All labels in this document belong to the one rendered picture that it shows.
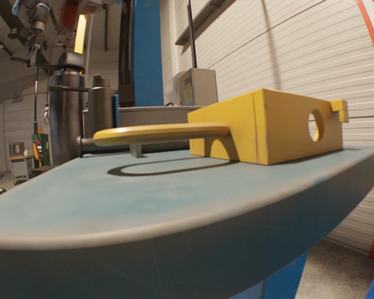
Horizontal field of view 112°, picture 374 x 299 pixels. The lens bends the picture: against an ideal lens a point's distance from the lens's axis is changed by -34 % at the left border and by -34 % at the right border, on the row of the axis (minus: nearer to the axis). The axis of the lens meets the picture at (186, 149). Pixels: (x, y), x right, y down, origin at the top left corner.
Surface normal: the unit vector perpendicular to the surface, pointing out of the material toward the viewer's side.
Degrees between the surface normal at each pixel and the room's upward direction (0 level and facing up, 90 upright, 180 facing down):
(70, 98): 90
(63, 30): 90
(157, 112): 90
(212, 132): 105
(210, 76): 90
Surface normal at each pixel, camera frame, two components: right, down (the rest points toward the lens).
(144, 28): 0.38, 0.04
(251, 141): -0.93, 0.09
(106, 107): 0.75, -0.01
